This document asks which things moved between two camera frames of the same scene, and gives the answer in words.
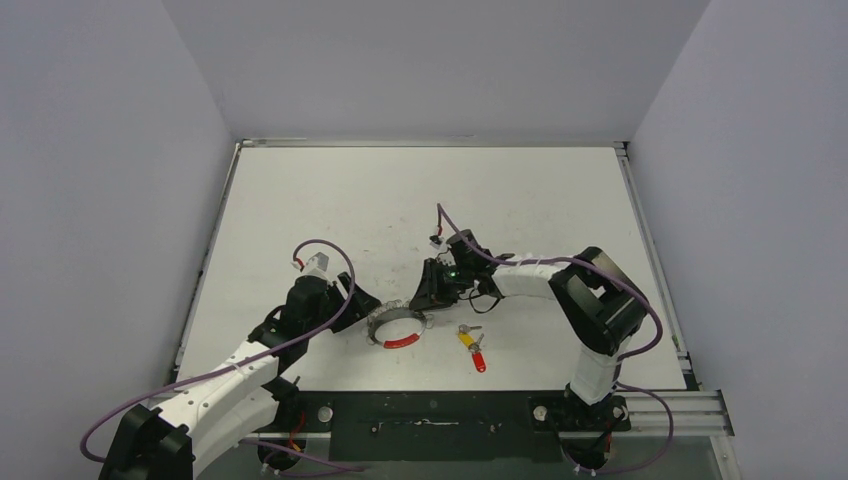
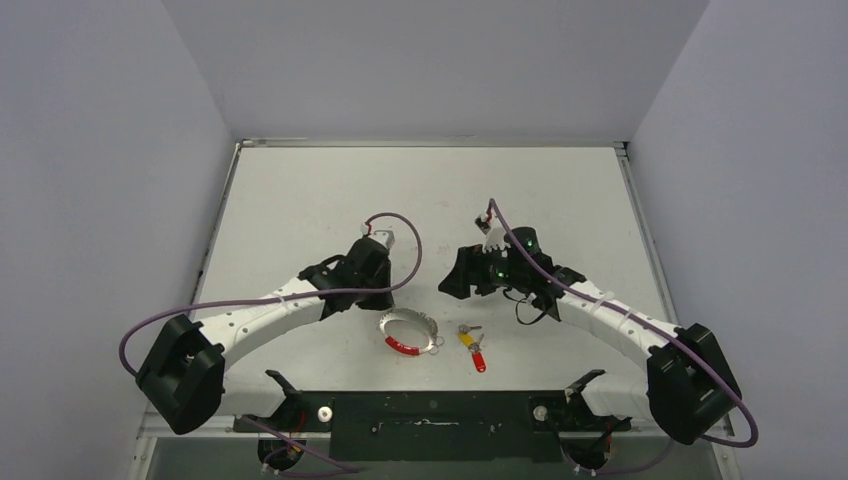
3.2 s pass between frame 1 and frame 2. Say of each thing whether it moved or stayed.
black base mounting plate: stayed
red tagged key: stayed
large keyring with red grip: moved
